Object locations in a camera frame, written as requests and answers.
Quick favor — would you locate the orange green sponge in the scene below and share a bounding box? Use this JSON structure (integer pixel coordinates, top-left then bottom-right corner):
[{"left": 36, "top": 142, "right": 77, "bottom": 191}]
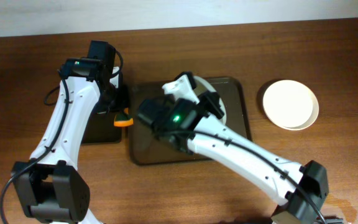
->
[{"left": 114, "top": 108, "right": 134, "bottom": 128}]

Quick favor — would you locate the pale green plate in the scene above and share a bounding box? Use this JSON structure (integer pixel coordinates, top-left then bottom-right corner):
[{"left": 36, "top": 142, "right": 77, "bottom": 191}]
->
[{"left": 193, "top": 76, "right": 227, "bottom": 124}]

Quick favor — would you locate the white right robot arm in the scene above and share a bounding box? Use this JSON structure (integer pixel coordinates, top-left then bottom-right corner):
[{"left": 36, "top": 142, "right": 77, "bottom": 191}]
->
[{"left": 136, "top": 72, "right": 329, "bottom": 223}]

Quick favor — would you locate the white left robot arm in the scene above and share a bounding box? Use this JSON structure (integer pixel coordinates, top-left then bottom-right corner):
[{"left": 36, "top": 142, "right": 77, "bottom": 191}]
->
[{"left": 10, "top": 58, "right": 123, "bottom": 223}]

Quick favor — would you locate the small black tray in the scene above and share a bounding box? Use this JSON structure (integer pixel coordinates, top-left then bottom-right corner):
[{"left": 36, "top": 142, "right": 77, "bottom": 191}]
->
[{"left": 81, "top": 100, "right": 122, "bottom": 144}]

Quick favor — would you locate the large brown serving tray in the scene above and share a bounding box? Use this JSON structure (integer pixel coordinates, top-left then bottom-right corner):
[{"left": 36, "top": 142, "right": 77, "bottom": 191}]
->
[{"left": 128, "top": 77, "right": 252, "bottom": 166}]

